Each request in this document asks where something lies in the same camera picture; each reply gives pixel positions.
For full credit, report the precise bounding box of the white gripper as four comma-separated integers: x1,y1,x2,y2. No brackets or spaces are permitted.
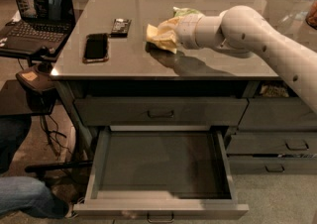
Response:
174,14,225,50

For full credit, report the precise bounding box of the yellow sponge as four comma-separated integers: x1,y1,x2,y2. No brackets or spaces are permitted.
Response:
146,17,181,54

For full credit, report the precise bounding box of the grey right top drawer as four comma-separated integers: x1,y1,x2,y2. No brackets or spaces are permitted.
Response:
239,97,317,131

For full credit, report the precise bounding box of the brown object counter edge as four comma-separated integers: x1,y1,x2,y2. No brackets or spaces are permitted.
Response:
306,0,317,29

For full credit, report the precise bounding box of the grey right middle drawer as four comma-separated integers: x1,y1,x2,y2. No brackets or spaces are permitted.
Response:
226,132,317,155

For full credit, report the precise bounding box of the grey right bottom drawer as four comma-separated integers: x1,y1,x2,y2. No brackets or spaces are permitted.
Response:
229,157,317,174

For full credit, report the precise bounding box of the open grey middle drawer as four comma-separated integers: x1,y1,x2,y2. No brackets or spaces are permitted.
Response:
75,130,249,223

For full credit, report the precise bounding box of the green chip bag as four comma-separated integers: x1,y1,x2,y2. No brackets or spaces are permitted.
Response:
173,7,200,17

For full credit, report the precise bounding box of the small black remote device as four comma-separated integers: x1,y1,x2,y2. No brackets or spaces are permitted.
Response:
110,18,131,38

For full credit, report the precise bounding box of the black smartphone brown case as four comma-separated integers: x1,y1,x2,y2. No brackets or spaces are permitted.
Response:
82,33,109,63

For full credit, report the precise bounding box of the black open laptop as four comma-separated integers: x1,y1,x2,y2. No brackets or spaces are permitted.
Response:
0,0,75,57

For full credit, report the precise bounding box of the black laptop stand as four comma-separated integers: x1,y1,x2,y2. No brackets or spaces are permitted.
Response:
0,49,93,182

